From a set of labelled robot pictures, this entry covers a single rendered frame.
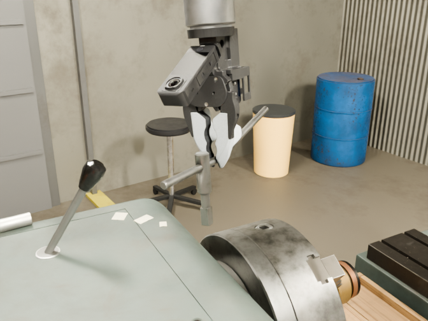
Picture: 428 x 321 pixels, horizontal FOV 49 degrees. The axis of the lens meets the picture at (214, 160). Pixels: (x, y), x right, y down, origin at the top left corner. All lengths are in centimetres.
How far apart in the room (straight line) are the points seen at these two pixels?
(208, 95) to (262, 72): 381
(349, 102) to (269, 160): 87
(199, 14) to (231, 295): 39
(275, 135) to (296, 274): 323
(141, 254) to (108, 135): 310
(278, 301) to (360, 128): 373
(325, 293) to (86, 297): 36
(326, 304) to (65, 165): 313
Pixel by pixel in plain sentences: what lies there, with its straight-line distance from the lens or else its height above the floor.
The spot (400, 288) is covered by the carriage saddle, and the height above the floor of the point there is 91.
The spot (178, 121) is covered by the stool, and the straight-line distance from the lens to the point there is 341.
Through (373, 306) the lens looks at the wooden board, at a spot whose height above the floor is 89.
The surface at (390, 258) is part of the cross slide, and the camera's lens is 132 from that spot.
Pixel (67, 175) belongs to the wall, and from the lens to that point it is 378.
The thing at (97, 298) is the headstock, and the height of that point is 125.
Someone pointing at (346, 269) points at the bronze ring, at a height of 112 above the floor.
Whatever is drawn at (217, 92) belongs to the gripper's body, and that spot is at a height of 149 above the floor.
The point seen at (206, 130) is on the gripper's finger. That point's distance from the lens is 73.
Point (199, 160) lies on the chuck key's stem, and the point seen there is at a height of 139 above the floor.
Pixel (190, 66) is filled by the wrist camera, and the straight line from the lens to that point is 67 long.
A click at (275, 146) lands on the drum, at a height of 30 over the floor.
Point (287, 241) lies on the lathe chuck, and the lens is 80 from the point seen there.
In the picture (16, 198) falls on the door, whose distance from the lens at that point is 368.
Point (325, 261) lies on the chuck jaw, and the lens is 83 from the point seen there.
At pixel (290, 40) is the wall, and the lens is 469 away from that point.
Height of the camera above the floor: 165
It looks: 22 degrees down
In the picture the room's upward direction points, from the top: straight up
